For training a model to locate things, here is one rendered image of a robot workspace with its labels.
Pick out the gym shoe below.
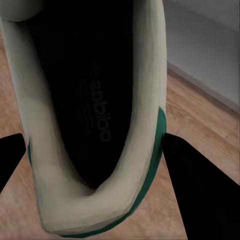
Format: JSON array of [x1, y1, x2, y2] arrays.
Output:
[[0, 0, 167, 239]]

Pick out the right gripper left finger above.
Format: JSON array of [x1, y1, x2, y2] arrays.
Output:
[[0, 133, 26, 193]]

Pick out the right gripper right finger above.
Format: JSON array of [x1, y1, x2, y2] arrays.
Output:
[[162, 133, 240, 240]]

